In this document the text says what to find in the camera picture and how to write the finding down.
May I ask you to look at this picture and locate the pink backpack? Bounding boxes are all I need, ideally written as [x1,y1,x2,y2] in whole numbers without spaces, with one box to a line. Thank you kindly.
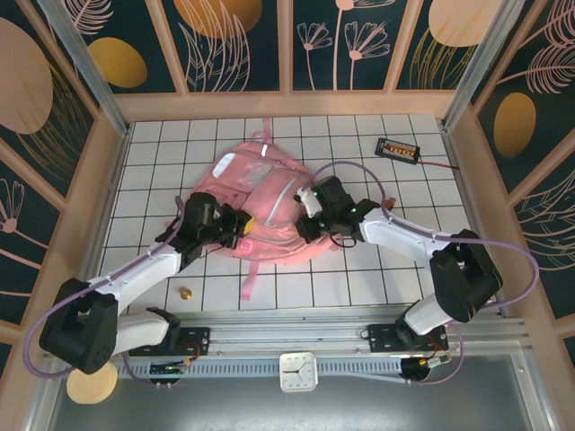
[164,117,342,303]

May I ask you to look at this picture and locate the black charging board yellow connectors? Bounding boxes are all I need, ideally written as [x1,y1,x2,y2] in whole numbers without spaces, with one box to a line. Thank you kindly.
[376,136,422,165]

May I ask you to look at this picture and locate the white square clock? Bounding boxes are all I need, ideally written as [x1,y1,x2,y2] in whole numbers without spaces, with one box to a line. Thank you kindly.
[279,352,320,393]

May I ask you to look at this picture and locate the round yellow sponge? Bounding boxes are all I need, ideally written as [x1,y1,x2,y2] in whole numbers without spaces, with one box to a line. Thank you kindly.
[66,361,119,404]

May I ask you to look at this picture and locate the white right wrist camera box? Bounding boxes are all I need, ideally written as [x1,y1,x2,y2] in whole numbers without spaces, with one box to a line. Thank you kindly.
[294,187,323,216]

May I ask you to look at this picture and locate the red and black wire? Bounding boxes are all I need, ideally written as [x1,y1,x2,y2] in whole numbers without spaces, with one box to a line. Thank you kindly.
[417,159,460,172]

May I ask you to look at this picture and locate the aluminium rail frame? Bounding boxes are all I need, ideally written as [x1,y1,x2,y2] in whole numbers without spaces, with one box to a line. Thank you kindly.
[44,316,531,358]

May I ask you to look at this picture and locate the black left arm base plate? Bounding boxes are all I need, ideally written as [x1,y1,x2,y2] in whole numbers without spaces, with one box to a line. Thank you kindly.
[128,326,212,358]

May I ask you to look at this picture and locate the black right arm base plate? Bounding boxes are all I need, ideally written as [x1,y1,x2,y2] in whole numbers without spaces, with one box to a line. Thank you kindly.
[367,321,450,356]

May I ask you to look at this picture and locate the dark floral wall panel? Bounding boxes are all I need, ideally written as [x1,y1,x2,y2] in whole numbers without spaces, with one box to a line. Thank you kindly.
[0,0,99,198]
[474,0,575,195]
[66,0,189,95]
[162,0,288,94]
[394,0,500,92]
[291,0,408,92]

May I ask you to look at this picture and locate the grey slotted cable duct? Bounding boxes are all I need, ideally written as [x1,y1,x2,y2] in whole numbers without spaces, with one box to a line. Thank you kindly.
[62,358,405,383]

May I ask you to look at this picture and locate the aluminium corner post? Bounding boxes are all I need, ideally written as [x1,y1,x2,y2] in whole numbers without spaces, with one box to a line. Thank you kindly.
[440,0,516,131]
[38,0,132,138]

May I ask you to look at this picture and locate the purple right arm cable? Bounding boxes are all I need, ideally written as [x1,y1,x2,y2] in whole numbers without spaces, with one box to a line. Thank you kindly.
[307,161,540,388]

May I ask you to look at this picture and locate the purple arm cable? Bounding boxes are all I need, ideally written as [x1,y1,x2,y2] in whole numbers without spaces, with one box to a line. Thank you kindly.
[22,199,188,387]
[307,161,540,388]

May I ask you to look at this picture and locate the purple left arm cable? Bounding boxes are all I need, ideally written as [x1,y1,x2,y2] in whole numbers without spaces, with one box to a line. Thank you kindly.
[22,199,188,387]

